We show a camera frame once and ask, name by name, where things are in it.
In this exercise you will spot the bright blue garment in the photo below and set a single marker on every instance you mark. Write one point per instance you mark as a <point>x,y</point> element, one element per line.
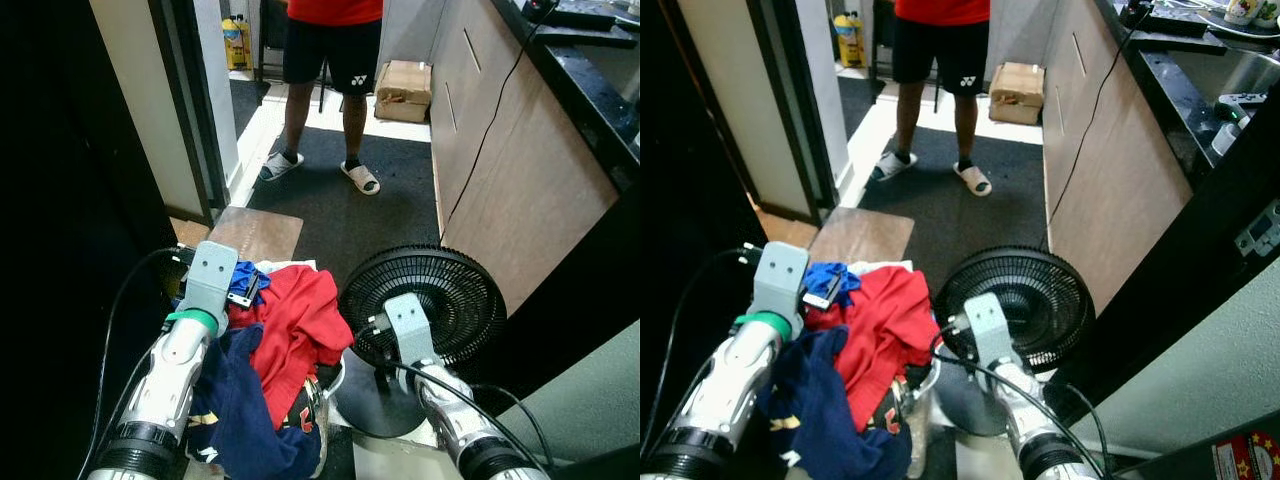
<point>243,272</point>
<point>825,273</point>

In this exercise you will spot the black tray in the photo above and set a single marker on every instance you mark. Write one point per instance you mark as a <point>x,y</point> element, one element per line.
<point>590,20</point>
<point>1185,25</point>

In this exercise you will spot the brown wooden counter cabinet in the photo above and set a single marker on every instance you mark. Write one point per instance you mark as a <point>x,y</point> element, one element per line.
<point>530,170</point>
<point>1120,170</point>

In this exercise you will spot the black stone countertop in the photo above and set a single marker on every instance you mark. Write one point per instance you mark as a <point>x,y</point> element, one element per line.
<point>600,95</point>
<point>1170,100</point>

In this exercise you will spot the grey wall socket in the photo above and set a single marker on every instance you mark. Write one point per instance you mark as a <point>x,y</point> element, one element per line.
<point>1262,230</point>

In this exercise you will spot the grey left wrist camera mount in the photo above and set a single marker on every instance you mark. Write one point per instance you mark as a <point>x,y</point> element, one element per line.
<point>211,275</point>
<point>780,275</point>

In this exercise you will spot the white door with dark frame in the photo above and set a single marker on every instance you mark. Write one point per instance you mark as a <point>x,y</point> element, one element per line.
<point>730,100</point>
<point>150,100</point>

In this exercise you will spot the red garment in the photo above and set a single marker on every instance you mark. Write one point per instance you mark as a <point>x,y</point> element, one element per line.
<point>295,330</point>
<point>880,330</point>

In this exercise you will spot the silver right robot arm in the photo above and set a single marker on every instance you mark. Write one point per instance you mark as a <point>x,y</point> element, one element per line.
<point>1035,415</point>
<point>460,420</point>

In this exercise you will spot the black floor fan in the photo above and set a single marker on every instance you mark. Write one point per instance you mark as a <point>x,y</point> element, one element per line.
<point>1045,290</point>
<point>455,290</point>

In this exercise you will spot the steel kitchen sink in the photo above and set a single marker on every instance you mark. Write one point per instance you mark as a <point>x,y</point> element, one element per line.
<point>1230,75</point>

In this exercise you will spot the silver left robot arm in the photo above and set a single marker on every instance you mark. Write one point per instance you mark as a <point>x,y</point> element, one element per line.
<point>165,375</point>
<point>725,385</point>

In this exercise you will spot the navy blue garment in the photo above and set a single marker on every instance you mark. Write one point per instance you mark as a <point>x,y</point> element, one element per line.
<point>820,420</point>
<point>240,420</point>

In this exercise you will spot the brown cardboard box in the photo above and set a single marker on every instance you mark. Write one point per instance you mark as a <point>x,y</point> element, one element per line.
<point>403,90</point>
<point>1016,92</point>

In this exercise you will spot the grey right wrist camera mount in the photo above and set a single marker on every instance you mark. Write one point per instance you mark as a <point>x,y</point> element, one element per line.
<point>988,325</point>
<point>410,325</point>

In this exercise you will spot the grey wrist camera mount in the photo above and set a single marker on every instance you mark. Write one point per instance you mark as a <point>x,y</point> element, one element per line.
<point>988,325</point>
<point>410,325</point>
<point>780,275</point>
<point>211,275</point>

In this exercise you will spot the person in red shirt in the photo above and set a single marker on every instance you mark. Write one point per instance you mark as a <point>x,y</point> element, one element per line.
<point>330,50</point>
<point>940,50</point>

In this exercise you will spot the yellow bottle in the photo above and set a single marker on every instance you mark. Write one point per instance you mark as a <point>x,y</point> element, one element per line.
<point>849,40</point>
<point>237,42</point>

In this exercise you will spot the brown wood-pattern mat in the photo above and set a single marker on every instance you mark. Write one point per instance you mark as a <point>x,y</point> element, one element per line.
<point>860,235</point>
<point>255,233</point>

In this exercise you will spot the dark grey floor mat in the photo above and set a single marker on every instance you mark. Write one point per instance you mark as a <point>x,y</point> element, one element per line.
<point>950,215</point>
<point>345,220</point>

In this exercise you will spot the white printed mug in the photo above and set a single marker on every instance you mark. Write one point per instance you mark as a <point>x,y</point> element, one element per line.
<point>1243,10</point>

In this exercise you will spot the red printed package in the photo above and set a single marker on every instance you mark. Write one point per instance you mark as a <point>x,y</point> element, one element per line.
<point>1248,458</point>

